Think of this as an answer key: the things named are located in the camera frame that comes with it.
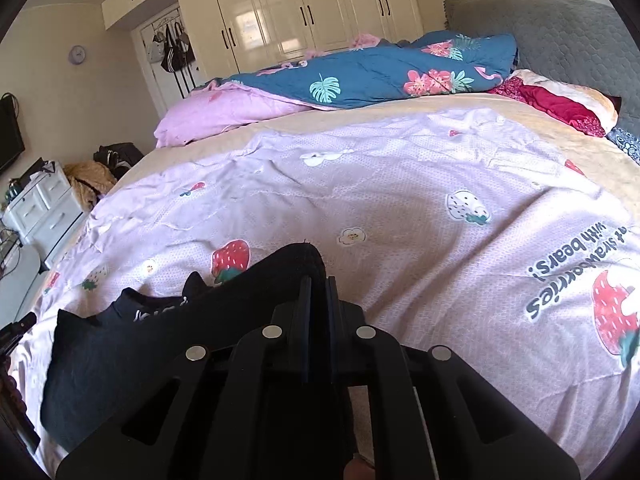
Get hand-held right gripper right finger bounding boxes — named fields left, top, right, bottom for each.
left=322, top=276, right=581, bottom=480

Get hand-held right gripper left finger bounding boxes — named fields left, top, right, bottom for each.
left=55, top=277, right=321, bottom=480

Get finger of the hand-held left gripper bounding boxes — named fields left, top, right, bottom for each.
left=0, top=311, right=39, bottom=359

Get black sweater with orange patches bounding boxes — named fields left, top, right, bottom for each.
left=40, top=242, right=328, bottom=453

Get person's left hand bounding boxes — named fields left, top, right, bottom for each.
left=0, top=367, right=24, bottom=413

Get person's right hand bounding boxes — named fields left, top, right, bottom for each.
left=344, top=460, right=376, bottom=480

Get white rounded table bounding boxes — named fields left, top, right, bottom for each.
left=0, top=245, right=41, bottom=331

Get white drawer cabinet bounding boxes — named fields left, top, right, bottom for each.
left=1, top=162, right=86, bottom=271

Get pink strawberry print blanket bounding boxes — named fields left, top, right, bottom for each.
left=10, top=107, right=640, bottom=478

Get tan cloth pile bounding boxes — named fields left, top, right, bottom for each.
left=62, top=161, right=118, bottom=211

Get black flat television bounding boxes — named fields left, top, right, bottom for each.
left=0, top=92, right=26, bottom=173

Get black bag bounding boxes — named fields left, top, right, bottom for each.
left=93, top=142, right=146, bottom=181

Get blue floral quilt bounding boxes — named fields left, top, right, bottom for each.
left=154, top=31, right=520, bottom=148

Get white door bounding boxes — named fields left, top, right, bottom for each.
left=131, top=2, right=211, bottom=118

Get hanging bags on door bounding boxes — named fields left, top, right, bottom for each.
left=147, top=22, right=197, bottom=75

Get red patterned cloth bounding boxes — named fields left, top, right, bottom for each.
left=487, top=77, right=608, bottom=138

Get cream glossy wardrobe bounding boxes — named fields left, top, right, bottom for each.
left=102, top=0, right=425, bottom=91

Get cream pillow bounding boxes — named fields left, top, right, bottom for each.
left=507, top=69, right=621, bottom=133

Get blue patterned pillow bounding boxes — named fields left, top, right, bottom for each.
left=605, top=126, right=640, bottom=166

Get grey quilted headboard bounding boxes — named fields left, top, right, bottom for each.
left=444, top=0, right=640, bottom=136

